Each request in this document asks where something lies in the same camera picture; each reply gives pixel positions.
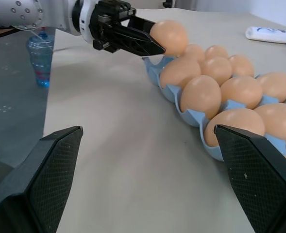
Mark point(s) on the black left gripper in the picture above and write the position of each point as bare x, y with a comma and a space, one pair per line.
106, 26

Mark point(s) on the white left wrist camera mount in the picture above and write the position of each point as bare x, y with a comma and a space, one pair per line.
86, 34

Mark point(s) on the white bottle with blue cap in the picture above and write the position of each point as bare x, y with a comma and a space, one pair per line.
266, 34

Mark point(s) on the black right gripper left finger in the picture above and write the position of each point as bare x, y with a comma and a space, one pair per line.
43, 179

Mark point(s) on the blue plastic water bottle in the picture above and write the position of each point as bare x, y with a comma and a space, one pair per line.
42, 70

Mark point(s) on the brown egg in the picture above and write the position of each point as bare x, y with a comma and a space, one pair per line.
242, 65
281, 120
179, 71
194, 52
237, 120
242, 91
216, 51
201, 95
216, 70
276, 85
170, 37

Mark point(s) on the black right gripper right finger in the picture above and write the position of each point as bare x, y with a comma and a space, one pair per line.
261, 179

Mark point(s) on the light blue egg tray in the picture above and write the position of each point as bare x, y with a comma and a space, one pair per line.
172, 91

